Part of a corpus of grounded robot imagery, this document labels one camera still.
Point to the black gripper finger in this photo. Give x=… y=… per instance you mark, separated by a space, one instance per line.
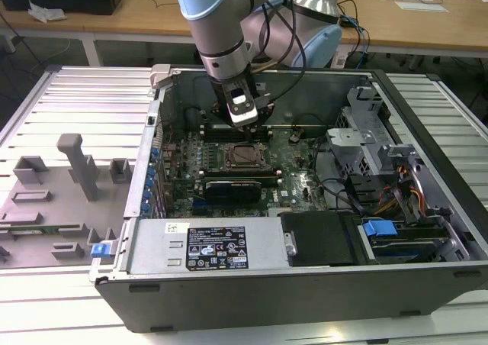
x=221 y=117
x=267 y=110

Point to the silver CPU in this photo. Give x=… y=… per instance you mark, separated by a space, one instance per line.
x=247 y=154

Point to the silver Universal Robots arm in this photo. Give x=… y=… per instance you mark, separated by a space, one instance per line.
x=213 y=24

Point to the CPU socket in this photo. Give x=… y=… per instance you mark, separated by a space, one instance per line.
x=248 y=156

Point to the blue slot clip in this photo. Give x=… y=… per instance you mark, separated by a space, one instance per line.
x=146 y=196
x=145 y=208
x=149 y=185
x=151 y=175
x=154 y=155

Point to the black drive bay cover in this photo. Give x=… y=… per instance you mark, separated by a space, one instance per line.
x=320 y=238

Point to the black round board component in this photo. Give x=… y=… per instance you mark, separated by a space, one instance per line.
x=191 y=118

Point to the black graphics card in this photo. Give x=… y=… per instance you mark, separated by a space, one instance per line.
x=232 y=194

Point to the green motherboard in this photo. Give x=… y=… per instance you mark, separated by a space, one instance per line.
x=297 y=192

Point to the silver disk bay cage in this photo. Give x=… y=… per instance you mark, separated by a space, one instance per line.
x=354 y=142

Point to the wooden desk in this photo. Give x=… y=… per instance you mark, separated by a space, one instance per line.
x=133 y=17

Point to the black power supply label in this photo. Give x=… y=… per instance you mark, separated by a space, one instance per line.
x=215 y=247

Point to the silver power supply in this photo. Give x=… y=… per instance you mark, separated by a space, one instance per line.
x=152 y=246

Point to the blue disk carrier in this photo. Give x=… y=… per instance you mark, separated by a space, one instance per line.
x=379 y=230

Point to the blue case latch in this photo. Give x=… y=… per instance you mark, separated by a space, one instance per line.
x=100 y=250

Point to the white paper sheet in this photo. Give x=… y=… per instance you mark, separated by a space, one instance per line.
x=421 y=6

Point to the white crumpled paper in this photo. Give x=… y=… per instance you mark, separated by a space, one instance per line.
x=45 y=13

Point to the black open PC case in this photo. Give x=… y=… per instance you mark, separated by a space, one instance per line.
x=267 y=303

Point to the grey parts rack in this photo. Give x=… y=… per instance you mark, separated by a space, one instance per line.
x=49 y=207

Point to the black hard disk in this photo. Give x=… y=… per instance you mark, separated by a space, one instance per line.
x=408 y=246

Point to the green RAM stick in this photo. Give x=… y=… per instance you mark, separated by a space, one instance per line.
x=38 y=230

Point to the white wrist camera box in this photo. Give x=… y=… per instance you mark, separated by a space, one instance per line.
x=242 y=106

